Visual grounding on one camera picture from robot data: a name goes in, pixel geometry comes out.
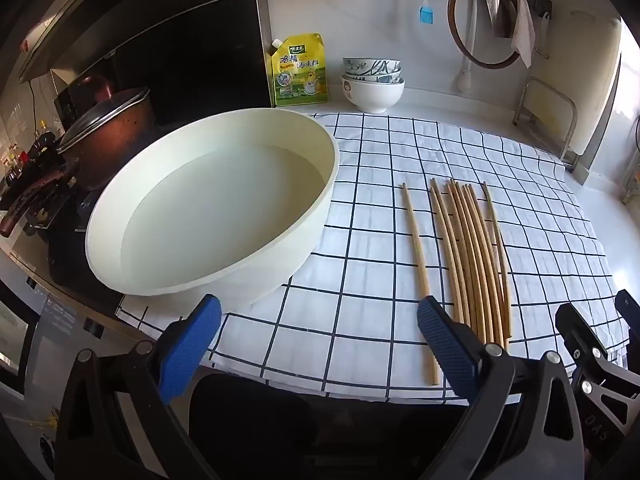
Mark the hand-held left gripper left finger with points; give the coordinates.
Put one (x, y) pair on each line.
(190, 340)

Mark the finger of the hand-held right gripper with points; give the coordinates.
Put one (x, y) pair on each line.
(629, 305)
(580, 330)

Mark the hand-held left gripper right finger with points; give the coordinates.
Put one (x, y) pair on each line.
(445, 340)

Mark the bundle of wooden chopsticks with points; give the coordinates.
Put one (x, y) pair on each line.
(475, 260)

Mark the cream round basin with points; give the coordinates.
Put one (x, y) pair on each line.
(225, 200)

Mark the white checkered cloth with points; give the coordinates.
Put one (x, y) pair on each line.
(360, 260)

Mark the black gas stove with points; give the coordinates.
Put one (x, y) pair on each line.
(70, 260)

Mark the brown cooking pot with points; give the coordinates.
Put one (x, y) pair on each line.
(115, 150)

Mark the metal pot lid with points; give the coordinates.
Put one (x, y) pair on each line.
(100, 120)

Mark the black wok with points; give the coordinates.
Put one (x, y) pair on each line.
(37, 152)

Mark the white cartoon bowl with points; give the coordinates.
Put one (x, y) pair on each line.
(372, 95)

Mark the white hanging ladle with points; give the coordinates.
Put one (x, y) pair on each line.
(465, 77)

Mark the blue patterned bowl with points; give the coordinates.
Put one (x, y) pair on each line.
(370, 66)
(385, 79)

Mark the yellow seasoning pouch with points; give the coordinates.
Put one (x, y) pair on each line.
(300, 75)

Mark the white hanging cloth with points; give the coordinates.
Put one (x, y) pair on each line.
(524, 30)

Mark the round brown-rimmed lid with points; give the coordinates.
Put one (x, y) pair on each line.
(451, 25)

